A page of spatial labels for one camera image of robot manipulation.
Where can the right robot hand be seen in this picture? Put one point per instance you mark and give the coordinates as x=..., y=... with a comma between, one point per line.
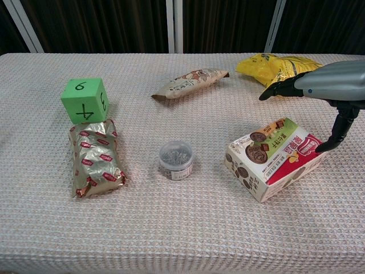
x=336, y=82

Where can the biscuit box red green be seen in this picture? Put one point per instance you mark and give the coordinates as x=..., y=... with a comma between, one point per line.
x=271, y=162

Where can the yellow snack bag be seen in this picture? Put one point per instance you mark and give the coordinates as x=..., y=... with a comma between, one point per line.
x=265, y=68

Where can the beige snack bar packet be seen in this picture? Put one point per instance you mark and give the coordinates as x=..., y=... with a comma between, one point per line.
x=188, y=84

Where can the clear round jar of pins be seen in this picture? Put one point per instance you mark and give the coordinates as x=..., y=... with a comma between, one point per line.
x=176, y=160

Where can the beige woven tablecloth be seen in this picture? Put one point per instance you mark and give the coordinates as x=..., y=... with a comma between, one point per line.
x=182, y=228

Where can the green numbered foam cube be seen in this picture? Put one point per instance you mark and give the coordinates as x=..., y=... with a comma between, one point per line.
x=85, y=100

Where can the gold foil snack pack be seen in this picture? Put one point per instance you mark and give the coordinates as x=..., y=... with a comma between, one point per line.
x=97, y=160

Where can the white partition frame post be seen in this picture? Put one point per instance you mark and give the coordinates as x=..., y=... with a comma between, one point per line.
x=22, y=25
x=275, y=25
x=179, y=25
x=170, y=25

